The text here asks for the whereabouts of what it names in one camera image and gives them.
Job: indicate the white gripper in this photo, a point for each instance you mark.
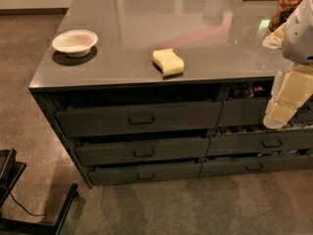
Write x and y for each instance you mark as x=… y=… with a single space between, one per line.
x=299 y=36

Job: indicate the drawer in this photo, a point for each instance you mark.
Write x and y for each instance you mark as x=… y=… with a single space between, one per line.
x=143 y=173
x=255 y=165
x=250 y=111
x=116 y=120
x=142 y=151
x=257 y=142

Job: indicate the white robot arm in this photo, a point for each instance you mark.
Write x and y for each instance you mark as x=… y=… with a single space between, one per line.
x=297 y=38

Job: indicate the grey drawer cabinet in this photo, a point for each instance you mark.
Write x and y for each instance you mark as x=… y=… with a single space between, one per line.
x=172 y=89

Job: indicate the glass jar of nuts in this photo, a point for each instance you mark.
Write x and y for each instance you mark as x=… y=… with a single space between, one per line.
x=282 y=12

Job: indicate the yellow sponge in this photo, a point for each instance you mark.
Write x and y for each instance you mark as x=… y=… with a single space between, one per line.
x=168 y=62

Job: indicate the white bowl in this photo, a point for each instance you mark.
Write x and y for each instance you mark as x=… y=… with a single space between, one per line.
x=75 y=43

